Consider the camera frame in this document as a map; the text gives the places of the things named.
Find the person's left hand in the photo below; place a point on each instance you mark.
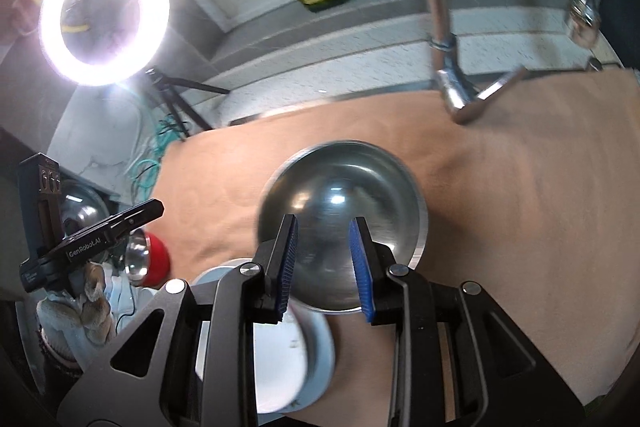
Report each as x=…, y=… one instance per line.
x=85, y=307

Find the glass pot lid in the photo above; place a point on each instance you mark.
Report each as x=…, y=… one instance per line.
x=82, y=207

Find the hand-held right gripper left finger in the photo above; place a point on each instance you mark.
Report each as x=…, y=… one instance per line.
x=290, y=257

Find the black tripod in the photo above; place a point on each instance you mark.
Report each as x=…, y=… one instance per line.
x=172, y=97

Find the small steel bowl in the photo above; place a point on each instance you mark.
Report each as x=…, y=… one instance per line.
x=157, y=262

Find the chrome faucet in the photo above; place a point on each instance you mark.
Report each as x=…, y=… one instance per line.
x=440, y=7

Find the white leaf print plate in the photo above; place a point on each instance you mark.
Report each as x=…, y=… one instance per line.
x=280, y=372

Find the large steel bowl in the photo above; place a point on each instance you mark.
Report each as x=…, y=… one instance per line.
x=345, y=187

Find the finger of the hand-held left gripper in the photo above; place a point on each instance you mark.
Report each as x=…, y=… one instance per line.
x=140, y=216

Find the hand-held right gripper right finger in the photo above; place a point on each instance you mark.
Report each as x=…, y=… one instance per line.
x=361, y=267

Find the large floral deep plate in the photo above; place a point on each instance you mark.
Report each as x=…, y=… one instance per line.
x=322, y=347

